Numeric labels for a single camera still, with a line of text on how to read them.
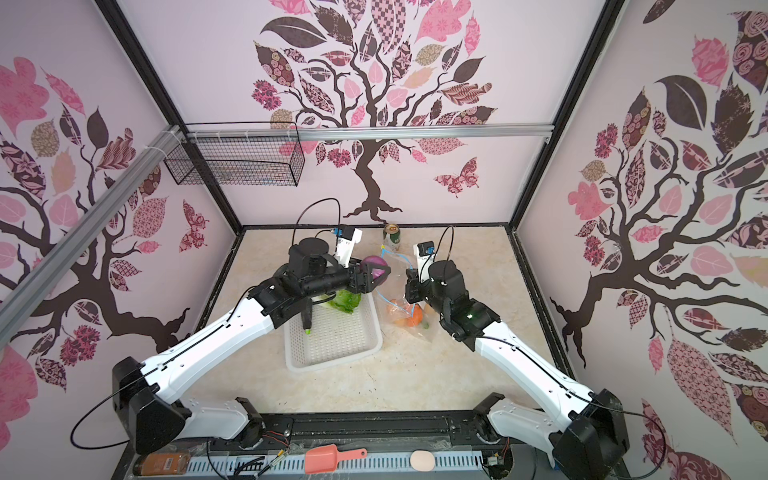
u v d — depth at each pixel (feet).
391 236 3.41
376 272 2.15
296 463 2.29
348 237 2.04
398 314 2.72
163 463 2.18
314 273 1.79
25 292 1.67
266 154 3.11
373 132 3.06
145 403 1.23
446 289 1.79
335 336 2.95
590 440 1.25
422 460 2.29
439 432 2.44
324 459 2.28
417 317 2.80
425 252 2.11
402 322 2.75
